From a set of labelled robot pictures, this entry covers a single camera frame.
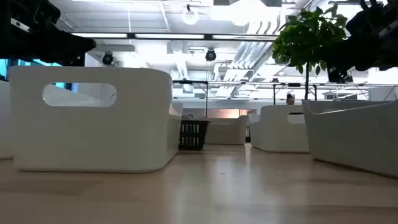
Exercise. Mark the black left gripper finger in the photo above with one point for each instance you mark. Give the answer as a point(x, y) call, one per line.
point(71, 50)
point(68, 39)

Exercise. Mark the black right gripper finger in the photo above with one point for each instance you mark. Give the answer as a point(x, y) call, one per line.
point(342, 62)
point(342, 49)

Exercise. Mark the grey plastic basket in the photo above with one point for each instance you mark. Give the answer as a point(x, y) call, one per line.
point(357, 140)
point(227, 132)

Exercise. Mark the white plastic basket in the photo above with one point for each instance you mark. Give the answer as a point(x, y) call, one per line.
point(273, 133)
point(140, 130)

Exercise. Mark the black plastic basket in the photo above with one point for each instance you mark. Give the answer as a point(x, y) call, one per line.
point(192, 133)

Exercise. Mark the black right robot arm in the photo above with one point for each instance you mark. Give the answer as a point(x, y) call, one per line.
point(385, 49)

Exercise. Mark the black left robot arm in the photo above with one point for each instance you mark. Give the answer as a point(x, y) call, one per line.
point(15, 43)

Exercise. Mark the black ceiling spotlight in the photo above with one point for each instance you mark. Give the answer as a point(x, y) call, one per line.
point(108, 58)
point(210, 55)

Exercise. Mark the green leafy plant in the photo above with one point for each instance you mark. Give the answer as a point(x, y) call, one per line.
point(298, 37)

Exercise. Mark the blue lit screen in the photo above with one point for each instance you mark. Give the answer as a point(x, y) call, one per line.
point(4, 70)

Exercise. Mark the person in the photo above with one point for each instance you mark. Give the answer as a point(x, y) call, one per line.
point(290, 99)

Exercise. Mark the long ceiling light strip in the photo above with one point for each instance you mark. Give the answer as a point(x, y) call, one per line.
point(168, 36)

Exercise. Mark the round white pendant lamp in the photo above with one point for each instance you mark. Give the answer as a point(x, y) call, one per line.
point(190, 16)

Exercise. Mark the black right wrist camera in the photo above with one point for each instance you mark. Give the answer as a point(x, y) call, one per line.
point(354, 23)

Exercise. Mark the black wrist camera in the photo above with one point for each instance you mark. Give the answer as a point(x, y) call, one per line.
point(354, 23)
point(49, 14)

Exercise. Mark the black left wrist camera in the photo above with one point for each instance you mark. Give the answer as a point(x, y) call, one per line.
point(49, 14)

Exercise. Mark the black frame desk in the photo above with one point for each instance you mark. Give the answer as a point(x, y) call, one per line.
point(293, 84)
point(189, 81)

